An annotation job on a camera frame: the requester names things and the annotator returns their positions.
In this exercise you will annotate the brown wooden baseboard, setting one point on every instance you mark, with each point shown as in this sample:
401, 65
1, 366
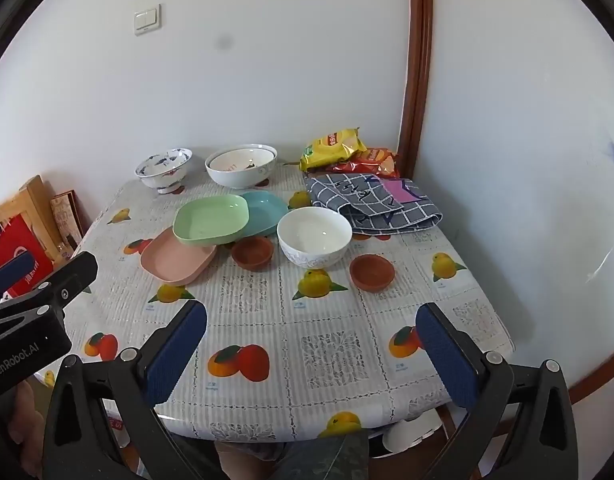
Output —
594, 370

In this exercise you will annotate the blue floral footed bowl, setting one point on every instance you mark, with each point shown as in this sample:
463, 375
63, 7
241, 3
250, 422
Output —
162, 172

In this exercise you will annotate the person's left forearm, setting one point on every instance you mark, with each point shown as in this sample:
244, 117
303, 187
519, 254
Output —
27, 430

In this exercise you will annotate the large white bowl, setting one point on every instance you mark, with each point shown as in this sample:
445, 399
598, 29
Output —
237, 177

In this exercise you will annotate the white plastic stool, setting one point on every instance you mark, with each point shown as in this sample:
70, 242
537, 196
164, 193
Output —
412, 435

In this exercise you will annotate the pink square plate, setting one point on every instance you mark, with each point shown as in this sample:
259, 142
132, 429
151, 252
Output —
172, 260

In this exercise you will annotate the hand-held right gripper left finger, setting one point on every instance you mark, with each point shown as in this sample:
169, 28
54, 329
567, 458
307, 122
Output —
177, 355

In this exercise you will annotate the person's leg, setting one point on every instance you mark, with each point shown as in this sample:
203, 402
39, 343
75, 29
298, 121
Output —
297, 460

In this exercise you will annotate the small brown bowl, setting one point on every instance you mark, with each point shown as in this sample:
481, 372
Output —
252, 252
372, 271

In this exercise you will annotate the grey checked folded cloth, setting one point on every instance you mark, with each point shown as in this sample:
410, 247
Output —
382, 210

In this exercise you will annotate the white bowl with red print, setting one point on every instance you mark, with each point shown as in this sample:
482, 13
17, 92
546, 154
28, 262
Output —
239, 161

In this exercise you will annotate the red snack bag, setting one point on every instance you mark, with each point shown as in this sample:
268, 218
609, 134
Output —
379, 160

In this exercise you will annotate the teal square plate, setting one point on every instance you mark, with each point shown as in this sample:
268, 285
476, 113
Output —
264, 212

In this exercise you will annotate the red paper bag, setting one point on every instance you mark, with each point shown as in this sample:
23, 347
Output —
17, 245

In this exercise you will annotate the yellow snack bag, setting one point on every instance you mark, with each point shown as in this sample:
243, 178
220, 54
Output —
332, 150

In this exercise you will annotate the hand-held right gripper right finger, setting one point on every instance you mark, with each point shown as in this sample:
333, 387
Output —
444, 355

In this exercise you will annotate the fruit print tablecloth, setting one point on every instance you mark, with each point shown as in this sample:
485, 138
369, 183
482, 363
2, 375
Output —
307, 360

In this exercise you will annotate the white light switch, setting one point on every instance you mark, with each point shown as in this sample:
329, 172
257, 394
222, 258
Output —
147, 19

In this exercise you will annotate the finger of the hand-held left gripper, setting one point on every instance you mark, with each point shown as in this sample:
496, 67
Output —
12, 270
74, 275

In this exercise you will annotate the green square plate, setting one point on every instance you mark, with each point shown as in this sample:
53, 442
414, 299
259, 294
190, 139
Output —
209, 217

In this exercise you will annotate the light wooden frame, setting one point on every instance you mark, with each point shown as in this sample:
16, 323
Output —
34, 200

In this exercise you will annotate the white patterned bowl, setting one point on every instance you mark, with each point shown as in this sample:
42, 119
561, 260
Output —
314, 232

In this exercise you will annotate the brown wooden door frame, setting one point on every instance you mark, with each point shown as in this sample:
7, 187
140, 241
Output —
418, 60

